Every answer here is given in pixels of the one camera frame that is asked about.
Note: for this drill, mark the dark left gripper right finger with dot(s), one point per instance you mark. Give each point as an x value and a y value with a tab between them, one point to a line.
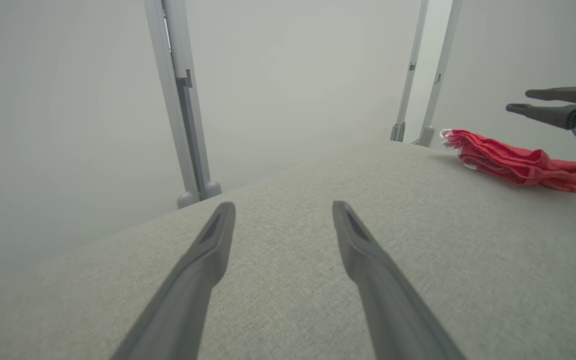
393	310

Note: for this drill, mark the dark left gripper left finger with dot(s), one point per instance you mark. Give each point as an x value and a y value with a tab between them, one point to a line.
188	300

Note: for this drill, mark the red shorts white stripe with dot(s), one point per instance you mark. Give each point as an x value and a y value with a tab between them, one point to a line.
518	162

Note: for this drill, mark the grey metal partition post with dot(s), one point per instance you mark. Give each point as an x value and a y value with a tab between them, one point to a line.
183	100
441	70

